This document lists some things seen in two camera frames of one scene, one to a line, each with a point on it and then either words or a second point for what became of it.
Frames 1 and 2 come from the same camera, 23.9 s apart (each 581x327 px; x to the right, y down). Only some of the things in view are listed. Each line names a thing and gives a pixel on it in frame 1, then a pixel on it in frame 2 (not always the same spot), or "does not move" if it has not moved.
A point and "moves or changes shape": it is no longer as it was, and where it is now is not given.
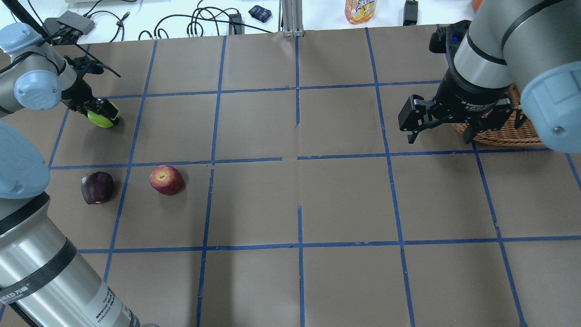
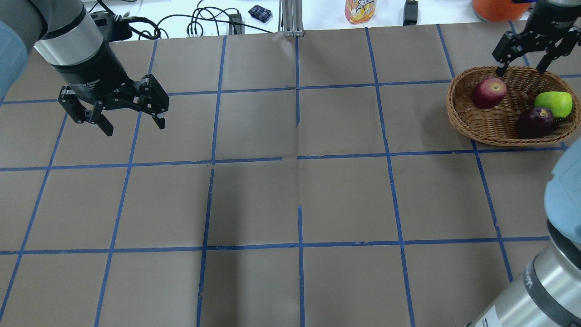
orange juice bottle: x=360 y=11 does not move
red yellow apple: x=167 y=179 moves or changes shape
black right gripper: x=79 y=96 → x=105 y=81
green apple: x=100 y=121 moves or changes shape
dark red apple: x=96 y=187 moves or changes shape
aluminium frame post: x=292 y=23 does not move
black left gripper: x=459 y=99 → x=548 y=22
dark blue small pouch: x=260 y=13 does not move
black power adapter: x=410 y=13 does not move
